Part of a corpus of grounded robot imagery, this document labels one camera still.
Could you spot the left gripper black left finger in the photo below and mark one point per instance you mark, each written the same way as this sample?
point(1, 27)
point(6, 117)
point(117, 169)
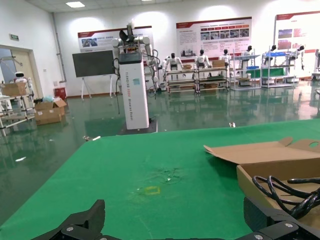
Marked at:
point(85, 222)

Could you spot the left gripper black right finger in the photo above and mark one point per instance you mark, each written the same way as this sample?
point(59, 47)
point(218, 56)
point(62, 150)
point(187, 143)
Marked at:
point(275, 222)

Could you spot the cardboard box with torn edge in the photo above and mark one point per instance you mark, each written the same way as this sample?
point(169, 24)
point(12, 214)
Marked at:
point(262, 152)

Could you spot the open cardboard box with flaps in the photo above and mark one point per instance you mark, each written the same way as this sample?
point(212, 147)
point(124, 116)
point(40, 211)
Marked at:
point(52, 106)

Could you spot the closed cardboard box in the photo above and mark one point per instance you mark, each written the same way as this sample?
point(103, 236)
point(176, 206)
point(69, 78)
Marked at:
point(15, 89)

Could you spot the green table cloth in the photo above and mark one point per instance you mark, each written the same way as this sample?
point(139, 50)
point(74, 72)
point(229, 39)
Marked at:
point(125, 162)

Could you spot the white pipe rack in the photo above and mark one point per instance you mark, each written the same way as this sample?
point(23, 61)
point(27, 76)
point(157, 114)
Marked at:
point(23, 107)

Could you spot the red bin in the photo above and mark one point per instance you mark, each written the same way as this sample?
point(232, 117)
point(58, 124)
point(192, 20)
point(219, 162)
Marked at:
point(60, 93)

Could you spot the black display screen on stand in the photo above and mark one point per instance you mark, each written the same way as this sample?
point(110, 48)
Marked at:
point(92, 63)

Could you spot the small white red robot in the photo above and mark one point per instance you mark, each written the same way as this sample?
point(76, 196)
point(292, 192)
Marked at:
point(20, 77)

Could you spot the white black humanoid robot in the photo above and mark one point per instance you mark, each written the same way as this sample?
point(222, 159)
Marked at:
point(225, 58)
point(202, 60)
point(247, 52)
point(273, 50)
point(172, 62)
point(301, 51)

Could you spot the green exit sign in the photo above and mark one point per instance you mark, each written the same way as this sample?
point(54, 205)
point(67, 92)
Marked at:
point(14, 37)

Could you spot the rectangular ceiling light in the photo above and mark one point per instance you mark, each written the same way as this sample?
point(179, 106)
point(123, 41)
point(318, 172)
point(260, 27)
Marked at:
point(74, 3)

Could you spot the black pedestal base plate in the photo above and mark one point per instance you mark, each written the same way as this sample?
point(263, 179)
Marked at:
point(152, 126)

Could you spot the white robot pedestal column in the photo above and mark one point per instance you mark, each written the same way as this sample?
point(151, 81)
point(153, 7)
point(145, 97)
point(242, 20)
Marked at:
point(135, 95)

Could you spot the metal frame shelf rack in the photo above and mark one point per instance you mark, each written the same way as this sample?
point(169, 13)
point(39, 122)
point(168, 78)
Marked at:
point(275, 85)
point(245, 87)

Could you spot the metal frame workbench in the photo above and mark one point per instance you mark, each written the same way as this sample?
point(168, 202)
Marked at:
point(180, 71)
point(212, 79)

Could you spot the cream door frame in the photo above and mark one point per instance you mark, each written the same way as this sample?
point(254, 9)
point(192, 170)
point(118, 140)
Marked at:
point(31, 67)

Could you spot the grey wall pipe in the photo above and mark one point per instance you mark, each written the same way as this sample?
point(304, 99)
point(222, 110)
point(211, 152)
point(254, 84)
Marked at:
point(60, 50)

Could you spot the red-trimmed wall poster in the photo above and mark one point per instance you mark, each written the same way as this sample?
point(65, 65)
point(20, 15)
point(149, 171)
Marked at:
point(100, 40)
point(295, 30)
point(212, 35)

